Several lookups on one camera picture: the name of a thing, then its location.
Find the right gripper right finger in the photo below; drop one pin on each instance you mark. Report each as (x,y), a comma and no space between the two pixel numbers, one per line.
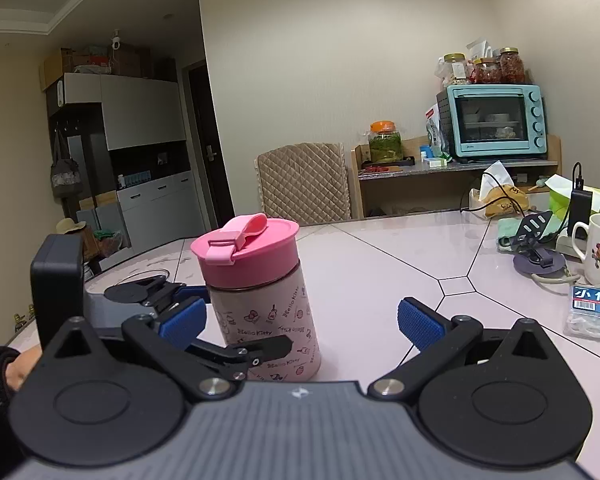
(488,396)

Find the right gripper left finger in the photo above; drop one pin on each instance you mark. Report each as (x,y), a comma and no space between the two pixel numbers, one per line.
(89,402)

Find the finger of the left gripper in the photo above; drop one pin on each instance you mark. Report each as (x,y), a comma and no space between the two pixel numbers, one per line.
(234,362)
(155,291)

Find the pink Hello Kitty bottle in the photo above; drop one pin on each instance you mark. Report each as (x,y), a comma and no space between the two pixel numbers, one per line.
(279,308)

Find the pink bottle lid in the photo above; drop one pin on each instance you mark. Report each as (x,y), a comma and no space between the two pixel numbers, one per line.
(249,251)

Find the person's left hand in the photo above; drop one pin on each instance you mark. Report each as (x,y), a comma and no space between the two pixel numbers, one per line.
(18,371)

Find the straw hat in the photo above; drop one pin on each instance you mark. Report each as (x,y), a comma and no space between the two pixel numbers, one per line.
(69,226)

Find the hanging grey bag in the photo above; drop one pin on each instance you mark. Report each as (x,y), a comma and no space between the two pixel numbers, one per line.
(65,177)

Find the cotton swab box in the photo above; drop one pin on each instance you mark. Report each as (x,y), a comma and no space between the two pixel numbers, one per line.
(583,317)

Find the white grey cabinet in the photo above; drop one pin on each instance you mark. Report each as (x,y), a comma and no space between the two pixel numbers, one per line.
(128,138)

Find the black phone stand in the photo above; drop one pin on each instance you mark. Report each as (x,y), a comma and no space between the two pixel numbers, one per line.
(540,257)

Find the mint green cloth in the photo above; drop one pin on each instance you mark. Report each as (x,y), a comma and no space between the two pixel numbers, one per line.
(514,233)

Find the quilted beige chair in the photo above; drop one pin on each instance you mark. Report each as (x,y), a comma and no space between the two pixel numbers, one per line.
(306,183)

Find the yellow tissue box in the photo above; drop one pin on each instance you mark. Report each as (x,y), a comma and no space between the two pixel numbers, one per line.
(497,195)

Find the dark doorway door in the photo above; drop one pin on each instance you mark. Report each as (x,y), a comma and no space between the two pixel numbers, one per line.
(207,144)

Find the wooden shelf rack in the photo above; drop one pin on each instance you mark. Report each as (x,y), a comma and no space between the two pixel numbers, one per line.
(412,189)

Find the green pickle jar orange lid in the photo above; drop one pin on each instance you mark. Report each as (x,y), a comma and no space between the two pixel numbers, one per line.
(385,142)

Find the teal toaster oven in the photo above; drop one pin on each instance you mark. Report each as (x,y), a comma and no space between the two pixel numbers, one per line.
(489,121)

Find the red chili jar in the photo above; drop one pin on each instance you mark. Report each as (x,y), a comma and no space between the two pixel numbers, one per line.
(511,66)
(486,71)

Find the pale contents glass jar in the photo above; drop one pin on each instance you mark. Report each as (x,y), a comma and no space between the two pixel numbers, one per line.
(455,69)

